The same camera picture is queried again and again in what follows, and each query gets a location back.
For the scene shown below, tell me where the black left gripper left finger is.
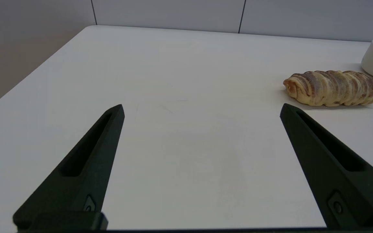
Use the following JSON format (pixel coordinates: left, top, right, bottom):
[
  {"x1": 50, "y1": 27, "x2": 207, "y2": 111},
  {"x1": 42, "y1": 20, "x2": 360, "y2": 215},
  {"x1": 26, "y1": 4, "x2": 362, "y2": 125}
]
[{"x1": 13, "y1": 104, "x2": 125, "y2": 231}]

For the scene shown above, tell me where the long twisted striped bread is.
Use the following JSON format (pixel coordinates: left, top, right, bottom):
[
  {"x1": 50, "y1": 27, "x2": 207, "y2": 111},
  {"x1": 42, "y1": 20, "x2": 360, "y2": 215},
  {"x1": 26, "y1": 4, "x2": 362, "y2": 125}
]
[{"x1": 283, "y1": 70, "x2": 373, "y2": 107}]

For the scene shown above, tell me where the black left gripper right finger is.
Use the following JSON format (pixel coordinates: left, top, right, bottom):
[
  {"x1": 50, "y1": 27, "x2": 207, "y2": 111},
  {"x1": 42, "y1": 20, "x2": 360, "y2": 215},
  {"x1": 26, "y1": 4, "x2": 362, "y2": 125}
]
[{"x1": 280, "y1": 103, "x2": 373, "y2": 229}]

